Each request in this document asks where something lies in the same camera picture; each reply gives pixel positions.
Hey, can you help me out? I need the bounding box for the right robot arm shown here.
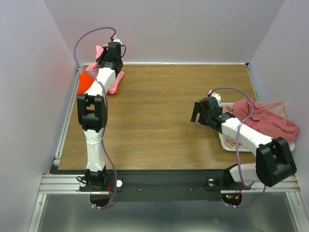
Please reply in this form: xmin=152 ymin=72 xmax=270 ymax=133
xmin=191 ymin=96 xmax=297 ymax=189

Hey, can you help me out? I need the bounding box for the purple cable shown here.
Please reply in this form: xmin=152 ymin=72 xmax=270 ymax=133
xmin=73 ymin=27 xmax=118 ymax=210
xmin=207 ymin=87 xmax=267 ymax=208

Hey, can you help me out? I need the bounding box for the dark rose t shirt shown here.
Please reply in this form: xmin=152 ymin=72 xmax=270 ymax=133
xmin=233 ymin=98 xmax=299 ymax=145

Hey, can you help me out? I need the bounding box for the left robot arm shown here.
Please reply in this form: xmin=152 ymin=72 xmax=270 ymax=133
xmin=77 ymin=40 xmax=123 ymax=190

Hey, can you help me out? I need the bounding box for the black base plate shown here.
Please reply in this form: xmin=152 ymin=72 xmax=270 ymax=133
xmin=77 ymin=169 xmax=246 ymax=205

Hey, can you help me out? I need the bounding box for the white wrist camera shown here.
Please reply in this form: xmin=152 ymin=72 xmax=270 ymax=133
xmin=111 ymin=35 xmax=123 ymax=45
xmin=208 ymin=90 xmax=221 ymax=103

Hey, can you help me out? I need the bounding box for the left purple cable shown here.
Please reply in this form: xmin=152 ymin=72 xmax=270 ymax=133
xmin=73 ymin=27 xmax=118 ymax=210

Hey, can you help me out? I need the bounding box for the folded orange t shirt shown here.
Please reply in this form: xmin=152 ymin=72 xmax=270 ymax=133
xmin=77 ymin=71 xmax=125 ymax=95

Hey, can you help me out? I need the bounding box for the aluminium frame rail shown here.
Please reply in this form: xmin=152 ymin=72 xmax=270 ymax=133
xmin=38 ymin=63 xmax=302 ymax=194

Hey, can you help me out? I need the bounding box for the pale mauve t shirt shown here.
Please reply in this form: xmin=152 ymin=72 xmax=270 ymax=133
xmin=222 ymin=100 xmax=286 ymax=143

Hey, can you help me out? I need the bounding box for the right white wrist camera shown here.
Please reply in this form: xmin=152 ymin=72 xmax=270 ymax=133
xmin=208 ymin=90 xmax=221 ymax=103

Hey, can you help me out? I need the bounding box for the pink t shirt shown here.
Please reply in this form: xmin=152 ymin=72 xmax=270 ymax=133
xmin=84 ymin=45 xmax=125 ymax=95

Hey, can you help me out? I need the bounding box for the white plastic tray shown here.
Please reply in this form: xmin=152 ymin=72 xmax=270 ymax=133
xmin=219 ymin=101 xmax=286 ymax=152

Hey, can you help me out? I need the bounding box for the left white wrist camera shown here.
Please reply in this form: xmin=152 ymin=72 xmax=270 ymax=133
xmin=111 ymin=35 xmax=123 ymax=45

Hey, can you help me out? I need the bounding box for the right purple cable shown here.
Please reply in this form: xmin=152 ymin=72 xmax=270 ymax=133
xmin=207 ymin=87 xmax=267 ymax=208

